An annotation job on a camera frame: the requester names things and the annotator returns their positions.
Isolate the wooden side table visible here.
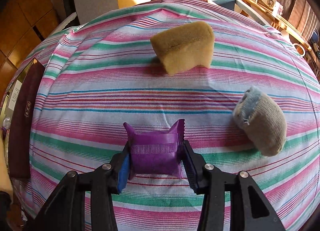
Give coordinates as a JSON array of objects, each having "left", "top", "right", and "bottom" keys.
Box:
[{"left": 240, "top": 0, "right": 313, "bottom": 51}]

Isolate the striped bed sheet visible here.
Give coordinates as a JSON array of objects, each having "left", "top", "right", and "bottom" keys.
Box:
[{"left": 7, "top": 0, "right": 320, "bottom": 231}]

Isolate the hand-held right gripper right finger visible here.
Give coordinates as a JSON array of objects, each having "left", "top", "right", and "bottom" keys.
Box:
[{"left": 183, "top": 140, "right": 286, "bottom": 231}]

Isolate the wooden cabinet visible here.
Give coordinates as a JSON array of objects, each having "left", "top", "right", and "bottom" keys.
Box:
[{"left": 0, "top": 0, "right": 60, "bottom": 96}]

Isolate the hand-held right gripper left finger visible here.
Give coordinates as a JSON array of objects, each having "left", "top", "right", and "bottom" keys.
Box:
[{"left": 25, "top": 143, "right": 132, "bottom": 231}]

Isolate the dark maroon box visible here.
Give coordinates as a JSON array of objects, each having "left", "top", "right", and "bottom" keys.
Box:
[{"left": 5, "top": 58, "right": 45, "bottom": 179}]

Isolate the purple snack packet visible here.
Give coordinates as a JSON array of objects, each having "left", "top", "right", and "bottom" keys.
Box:
[{"left": 123, "top": 119, "right": 186, "bottom": 180}]

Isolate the large yellow sponge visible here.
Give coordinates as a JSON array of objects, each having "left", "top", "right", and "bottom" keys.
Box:
[{"left": 150, "top": 21, "right": 214, "bottom": 76}]

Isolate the patterned beige curtain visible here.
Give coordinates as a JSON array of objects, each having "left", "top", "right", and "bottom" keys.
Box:
[{"left": 282, "top": 0, "right": 320, "bottom": 43}]

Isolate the beige sock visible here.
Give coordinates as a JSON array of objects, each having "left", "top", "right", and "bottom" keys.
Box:
[{"left": 232, "top": 86, "right": 287, "bottom": 157}]

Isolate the white bed rail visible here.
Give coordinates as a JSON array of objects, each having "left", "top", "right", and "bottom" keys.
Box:
[{"left": 235, "top": 0, "right": 265, "bottom": 26}]

